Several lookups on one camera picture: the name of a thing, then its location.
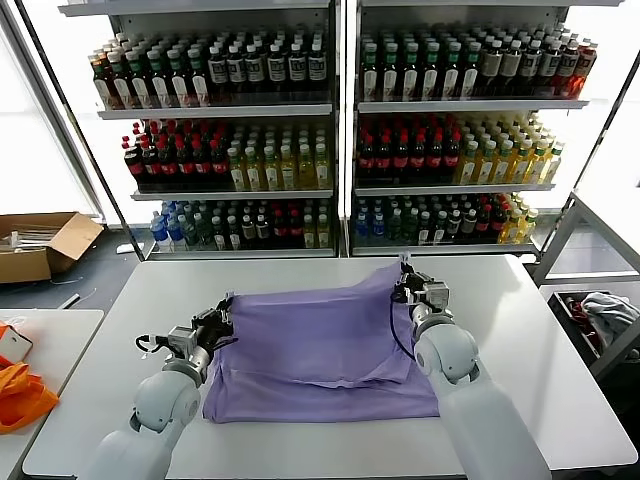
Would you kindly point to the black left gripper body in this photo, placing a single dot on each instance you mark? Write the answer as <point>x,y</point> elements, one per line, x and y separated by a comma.
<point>212,332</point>

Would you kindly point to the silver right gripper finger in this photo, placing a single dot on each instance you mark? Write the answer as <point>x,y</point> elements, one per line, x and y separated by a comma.
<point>402,264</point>
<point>419,277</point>

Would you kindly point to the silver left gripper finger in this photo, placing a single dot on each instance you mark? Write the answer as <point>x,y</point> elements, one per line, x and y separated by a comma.
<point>214,311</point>
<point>229,307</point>

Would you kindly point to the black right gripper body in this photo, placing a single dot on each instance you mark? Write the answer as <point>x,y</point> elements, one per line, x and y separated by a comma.
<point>411,290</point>

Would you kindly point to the purple t-shirt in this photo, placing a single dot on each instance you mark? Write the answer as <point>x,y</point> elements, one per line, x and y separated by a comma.
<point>310,340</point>

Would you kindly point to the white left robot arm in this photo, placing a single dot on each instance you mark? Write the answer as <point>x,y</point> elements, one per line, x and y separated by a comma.
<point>160,400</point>

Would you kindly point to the green soda bottle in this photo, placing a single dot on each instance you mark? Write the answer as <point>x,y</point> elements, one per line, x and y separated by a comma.
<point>393,226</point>
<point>409,226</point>
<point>191,233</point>

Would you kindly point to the dark bottle white cap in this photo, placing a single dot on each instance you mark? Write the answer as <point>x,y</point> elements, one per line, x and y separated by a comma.
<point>423,228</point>
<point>438,228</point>
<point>218,236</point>
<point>232,236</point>

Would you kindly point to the blue water bottle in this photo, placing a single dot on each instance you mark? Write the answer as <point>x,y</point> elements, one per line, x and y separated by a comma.
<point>360,226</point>
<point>376,226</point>
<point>157,233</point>
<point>174,233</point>

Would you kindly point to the small dark bottle grey label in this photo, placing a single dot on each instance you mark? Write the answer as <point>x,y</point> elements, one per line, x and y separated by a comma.
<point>467,223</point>
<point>247,226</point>
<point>452,223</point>
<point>262,226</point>

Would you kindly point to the small cola bottle red label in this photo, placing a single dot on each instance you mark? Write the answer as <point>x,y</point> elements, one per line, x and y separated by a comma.
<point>278,228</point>
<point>482,221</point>
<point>497,218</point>
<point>294,228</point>

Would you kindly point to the pale green drink bottle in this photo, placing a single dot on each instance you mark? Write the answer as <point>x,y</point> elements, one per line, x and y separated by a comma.
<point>308,233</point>
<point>322,233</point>

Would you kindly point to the cola bottle red cap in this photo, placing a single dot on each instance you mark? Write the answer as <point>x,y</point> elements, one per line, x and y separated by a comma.
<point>451,159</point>
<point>150,167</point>
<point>365,161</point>
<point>167,167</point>
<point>434,160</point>
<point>201,167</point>
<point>400,161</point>
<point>218,166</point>
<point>184,167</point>
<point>382,161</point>
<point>417,161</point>
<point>132,166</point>

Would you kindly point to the yellow juice bottle white cap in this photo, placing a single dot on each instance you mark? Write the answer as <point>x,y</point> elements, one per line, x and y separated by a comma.
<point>511,228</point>
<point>527,226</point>

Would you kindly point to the small white flat object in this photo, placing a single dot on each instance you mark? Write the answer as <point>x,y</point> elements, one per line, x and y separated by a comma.
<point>125,248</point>

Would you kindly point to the white side table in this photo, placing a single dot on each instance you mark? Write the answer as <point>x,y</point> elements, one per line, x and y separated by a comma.
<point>70,345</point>

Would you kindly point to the short white stick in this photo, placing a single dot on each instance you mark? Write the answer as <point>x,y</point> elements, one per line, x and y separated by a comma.
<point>70,300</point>

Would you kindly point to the black storage bin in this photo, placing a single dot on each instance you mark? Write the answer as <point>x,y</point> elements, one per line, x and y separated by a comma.
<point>565,320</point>

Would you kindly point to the red garment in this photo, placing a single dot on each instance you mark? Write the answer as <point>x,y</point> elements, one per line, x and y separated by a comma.
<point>580,310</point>

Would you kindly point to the grey metal shelf unit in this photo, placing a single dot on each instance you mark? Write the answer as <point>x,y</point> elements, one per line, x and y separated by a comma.
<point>470,105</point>
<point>215,110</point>

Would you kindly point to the brown cardboard box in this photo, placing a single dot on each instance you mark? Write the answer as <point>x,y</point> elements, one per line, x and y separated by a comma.
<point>30,263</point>

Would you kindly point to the grey garment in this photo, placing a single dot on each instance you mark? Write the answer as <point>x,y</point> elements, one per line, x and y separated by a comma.
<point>607,312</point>

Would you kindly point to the white strips bundle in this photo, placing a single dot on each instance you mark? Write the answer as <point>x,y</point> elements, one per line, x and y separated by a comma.
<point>27,238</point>

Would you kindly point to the orange cloth bag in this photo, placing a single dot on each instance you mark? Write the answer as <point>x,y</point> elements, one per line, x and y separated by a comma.
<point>20,400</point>

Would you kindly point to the thin black pole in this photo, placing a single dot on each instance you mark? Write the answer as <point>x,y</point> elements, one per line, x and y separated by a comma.
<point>90,148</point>

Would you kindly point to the dark drink bottle grey label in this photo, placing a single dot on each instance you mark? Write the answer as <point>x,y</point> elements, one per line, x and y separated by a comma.
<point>275,68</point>
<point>529,63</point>
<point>296,68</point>
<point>236,68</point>
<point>217,68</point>
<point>255,68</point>
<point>315,66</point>
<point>548,63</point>

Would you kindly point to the dark bottle beige label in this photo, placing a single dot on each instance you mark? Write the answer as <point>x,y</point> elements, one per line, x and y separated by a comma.
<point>491,66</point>
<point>509,66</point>

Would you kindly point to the orange drink bottle grey label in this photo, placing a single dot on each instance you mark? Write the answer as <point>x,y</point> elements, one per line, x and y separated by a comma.
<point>566,66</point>
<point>582,63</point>

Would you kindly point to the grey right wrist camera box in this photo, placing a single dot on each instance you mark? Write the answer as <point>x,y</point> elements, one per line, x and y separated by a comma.
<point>436,296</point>

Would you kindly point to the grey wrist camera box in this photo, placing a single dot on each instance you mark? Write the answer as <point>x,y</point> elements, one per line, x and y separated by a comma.
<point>436,296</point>
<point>180,340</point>

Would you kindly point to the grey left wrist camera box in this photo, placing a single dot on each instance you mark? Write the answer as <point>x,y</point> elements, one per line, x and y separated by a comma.
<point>180,340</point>

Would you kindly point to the grey metal frame table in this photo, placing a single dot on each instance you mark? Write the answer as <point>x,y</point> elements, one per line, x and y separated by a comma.
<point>559,239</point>

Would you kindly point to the grey window frame post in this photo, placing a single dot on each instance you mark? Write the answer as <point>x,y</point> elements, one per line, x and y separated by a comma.
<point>57,123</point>

